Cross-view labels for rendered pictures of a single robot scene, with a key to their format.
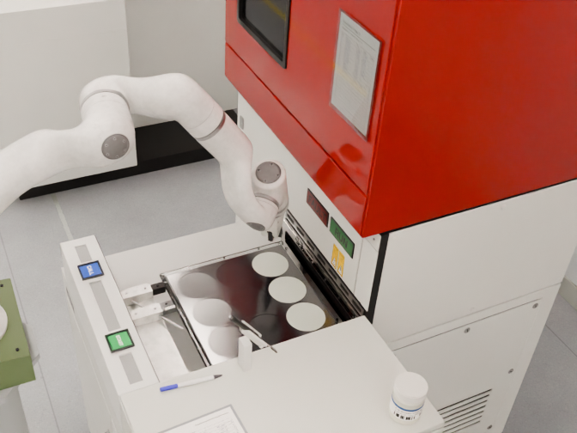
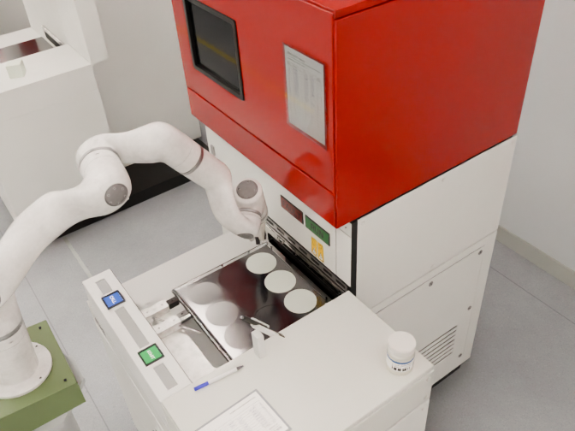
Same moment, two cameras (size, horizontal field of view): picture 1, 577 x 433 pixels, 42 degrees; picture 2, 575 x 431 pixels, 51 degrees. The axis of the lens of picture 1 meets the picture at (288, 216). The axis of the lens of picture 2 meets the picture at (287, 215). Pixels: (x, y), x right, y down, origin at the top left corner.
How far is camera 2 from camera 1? 0.10 m
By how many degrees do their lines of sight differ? 3
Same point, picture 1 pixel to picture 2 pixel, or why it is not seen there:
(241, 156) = (222, 180)
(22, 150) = (36, 213)
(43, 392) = (91, 404)
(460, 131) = (400, 125)
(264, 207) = (249, 219)
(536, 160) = (463, 136)
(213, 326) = (226, 325)
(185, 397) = (216, 391)
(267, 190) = (249, 203)
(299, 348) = (301, 329)
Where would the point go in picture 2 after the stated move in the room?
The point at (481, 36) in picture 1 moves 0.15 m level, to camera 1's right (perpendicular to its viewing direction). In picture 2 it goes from (405, 44) to (467, 38)
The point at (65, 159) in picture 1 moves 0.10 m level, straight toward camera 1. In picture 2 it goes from (75, 213) to (84, 237)
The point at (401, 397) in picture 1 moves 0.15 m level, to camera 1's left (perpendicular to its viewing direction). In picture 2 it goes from (395, 354) to (336, 362)
